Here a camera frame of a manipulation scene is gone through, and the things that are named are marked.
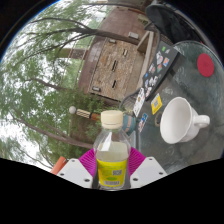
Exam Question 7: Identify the brown globe lamp post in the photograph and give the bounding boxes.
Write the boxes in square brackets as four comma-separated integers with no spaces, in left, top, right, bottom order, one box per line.
[68,105,103,122]

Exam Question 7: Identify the blue and pink sticker sheet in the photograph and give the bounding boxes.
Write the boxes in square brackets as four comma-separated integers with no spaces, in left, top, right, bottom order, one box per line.
[137,112,149,133]

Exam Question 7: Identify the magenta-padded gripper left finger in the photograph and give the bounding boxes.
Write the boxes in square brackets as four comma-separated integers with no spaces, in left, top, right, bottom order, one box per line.
[56,148,98,189]

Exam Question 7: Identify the grey wicker chair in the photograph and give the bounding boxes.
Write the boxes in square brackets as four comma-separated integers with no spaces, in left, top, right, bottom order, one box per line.
[119,91,141,113]

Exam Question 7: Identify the flat round red coaster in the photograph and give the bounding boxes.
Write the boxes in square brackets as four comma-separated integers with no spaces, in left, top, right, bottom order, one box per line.
[196,53,215,78]

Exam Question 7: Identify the dark forked tree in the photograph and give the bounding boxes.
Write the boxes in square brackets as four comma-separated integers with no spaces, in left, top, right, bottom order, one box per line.
[19,13,141,68]

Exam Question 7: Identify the yellow card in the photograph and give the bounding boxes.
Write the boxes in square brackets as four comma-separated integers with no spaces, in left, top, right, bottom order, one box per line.
[150,92,163,116]

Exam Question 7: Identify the black laptop with stickers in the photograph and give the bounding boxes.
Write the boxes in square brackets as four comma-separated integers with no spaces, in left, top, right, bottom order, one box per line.
[141,39,181,101]

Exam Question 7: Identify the green plant in blue pot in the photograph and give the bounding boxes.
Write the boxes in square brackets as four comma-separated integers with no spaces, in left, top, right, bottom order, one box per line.
[84,93,138,136]

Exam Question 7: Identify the clear bottle with yellow label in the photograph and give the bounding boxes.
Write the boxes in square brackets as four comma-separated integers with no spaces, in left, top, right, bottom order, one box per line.
[92,109,132,191]

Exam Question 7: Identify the white ceramic mug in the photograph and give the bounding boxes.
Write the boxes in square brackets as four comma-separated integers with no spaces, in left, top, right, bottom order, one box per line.
[159,96,211,145]

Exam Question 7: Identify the leaning brown tree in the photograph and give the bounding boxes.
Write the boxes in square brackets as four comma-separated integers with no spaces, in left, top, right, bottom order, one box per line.
[6,106,94,151]

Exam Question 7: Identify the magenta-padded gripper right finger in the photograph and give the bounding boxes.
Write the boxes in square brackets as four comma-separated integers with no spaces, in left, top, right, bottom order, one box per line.
[128,147,168,189]

